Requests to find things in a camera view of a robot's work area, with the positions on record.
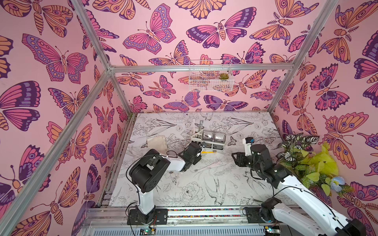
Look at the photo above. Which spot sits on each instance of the smoky clear cup left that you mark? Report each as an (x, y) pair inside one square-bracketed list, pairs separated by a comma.
[(207, 136)]

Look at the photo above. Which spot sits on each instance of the yellow toothbrush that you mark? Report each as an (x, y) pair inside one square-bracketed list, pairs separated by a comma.
[(208, 152)]

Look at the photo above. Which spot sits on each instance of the small green succulent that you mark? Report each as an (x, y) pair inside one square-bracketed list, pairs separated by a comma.
[(223, 76)]

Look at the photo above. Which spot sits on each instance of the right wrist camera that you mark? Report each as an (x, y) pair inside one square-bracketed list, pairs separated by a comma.
[(248, 142)]

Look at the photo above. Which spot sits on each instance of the cream toothbrush holder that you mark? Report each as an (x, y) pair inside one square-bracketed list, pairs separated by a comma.
[(207, 144)]

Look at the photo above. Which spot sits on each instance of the smoky clear cup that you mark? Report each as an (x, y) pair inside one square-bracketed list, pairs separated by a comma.
[(219, 138), (207, 136)]

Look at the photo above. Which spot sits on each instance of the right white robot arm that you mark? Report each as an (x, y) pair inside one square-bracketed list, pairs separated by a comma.
[(321, 219)]

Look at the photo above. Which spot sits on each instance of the white wire basket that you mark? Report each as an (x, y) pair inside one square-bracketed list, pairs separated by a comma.
[(206, 78)]

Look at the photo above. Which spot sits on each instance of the beige gardening glove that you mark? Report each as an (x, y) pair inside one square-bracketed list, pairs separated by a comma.
[(158, 143)]

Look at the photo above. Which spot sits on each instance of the artificial plant bouquet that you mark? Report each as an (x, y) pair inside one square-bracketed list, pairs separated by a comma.
[(317, 171)]

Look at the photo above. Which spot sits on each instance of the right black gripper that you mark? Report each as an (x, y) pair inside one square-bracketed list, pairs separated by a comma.
[(240, 158)]

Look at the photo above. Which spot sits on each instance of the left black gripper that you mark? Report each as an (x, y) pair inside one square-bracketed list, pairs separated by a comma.
[(197, 160)]

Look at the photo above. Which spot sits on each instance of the grey toothbrush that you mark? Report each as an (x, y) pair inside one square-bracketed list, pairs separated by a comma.
[(200, 126)]

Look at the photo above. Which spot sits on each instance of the smoky clear cup right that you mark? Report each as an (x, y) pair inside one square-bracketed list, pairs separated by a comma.
[(219, 138)]

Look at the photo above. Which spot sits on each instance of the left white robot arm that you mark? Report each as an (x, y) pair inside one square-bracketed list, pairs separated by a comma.
[(146, 173)]

